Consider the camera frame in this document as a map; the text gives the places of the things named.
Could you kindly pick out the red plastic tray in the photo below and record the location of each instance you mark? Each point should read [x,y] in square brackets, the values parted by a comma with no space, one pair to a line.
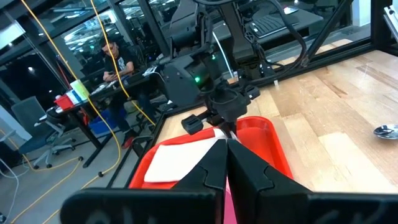
[264,140]

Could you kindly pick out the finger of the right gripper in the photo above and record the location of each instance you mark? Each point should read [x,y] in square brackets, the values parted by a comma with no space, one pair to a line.
[226,128]
[234,129]

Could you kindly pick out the dark laptop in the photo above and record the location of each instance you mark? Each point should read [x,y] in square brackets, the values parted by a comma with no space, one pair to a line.
[273,25]

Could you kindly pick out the green wipes container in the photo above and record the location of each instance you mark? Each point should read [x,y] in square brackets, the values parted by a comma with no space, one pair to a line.
[80,90]

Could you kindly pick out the grey office chair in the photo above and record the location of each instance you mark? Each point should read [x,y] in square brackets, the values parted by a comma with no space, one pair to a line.
[28,115]

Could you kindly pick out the beige cloth napkin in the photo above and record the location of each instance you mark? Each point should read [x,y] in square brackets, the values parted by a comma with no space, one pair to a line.
[174,161]

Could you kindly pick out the blue storage bin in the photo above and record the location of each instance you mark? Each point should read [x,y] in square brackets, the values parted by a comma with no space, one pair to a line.
[102,124]

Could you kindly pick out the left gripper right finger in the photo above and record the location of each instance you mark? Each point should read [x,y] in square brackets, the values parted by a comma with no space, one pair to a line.
[295,208]

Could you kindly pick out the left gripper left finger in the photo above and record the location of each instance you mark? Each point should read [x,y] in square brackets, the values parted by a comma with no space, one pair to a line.
[155,205]

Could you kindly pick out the magenta plastic bowl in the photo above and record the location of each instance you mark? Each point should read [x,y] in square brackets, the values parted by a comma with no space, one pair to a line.
[229,205]

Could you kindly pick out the person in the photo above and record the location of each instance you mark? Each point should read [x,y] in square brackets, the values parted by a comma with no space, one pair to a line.
[119,65]

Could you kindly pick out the black desk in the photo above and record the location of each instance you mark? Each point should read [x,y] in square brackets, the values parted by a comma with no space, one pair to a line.
[99,96]

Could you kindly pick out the small red box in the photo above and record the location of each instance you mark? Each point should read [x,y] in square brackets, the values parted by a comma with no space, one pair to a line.
[63,102]

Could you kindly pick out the blue and white box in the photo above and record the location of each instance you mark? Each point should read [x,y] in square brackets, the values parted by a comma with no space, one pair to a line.
[74,97]

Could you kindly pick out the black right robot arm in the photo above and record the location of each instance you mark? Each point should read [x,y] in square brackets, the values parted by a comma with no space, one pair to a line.
[186,77]

